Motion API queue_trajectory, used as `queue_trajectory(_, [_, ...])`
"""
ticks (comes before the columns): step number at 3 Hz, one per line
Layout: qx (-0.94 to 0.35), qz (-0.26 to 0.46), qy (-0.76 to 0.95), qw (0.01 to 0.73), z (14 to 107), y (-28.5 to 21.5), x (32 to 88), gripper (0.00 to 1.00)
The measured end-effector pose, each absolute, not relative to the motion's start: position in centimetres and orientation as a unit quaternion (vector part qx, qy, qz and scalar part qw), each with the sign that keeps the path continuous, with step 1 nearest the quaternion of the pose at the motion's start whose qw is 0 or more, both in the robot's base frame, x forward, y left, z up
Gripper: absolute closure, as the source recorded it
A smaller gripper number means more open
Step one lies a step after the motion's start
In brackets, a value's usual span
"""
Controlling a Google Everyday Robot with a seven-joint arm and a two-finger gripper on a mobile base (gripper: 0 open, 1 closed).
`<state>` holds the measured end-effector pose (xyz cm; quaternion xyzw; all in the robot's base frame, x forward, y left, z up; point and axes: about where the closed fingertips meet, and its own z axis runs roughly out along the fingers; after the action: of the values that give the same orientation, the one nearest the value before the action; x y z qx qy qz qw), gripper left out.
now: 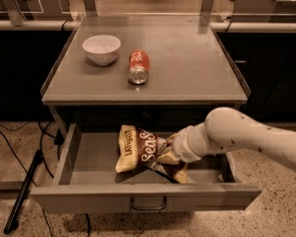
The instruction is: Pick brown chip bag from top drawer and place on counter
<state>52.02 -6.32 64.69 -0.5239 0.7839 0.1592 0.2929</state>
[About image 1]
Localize black drawer handle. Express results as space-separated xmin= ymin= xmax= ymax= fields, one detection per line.
xmin=130 ymin=197 xmax=167 ymax=211

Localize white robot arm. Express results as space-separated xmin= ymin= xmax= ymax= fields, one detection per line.
xmin=157 ymin=107 xmax=296 ymax=172

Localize brown sea salt chip bag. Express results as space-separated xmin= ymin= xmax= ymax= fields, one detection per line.
xmin=115 ymin=124 xmax=187 ymax=184

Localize black floor cable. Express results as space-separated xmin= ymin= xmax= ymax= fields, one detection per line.
xmin=0 ymin=120 xmax=65 ymax=237

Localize white ceramic bowl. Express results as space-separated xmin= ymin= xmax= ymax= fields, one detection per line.
xmin=83 ymin=35 xmax=121 ymax=66

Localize grey cabinet counter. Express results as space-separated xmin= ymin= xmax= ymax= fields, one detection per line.
xmin=42 ymin=15 xmax=250 ymax=132

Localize grey open top drawer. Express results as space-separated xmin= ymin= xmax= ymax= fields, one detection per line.
xmin=31 ymin=123 xmax=260 ymax=213

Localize background desk right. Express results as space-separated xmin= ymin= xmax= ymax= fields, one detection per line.
xmin=232 ymin=0 xmax=296 ymax=23

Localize black bar on floor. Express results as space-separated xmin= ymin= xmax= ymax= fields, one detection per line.
xmin=3 ymin=149 xmax=42 ymax=235

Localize white horizontal rail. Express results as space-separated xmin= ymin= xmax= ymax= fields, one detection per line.
xmin=0 ymin=19 xmax=296 ymax=34

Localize red soda can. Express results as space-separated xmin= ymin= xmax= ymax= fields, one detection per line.
xmin=128 ymin=49 xmax=150 ymax=85

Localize grey left support post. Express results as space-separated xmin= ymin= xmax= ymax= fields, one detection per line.
xmin=2 ymin=0 xmax=24 ymax=27

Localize grey right support post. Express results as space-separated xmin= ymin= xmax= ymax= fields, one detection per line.
xmin=199 ymin=0 xmax=214 ymax=26

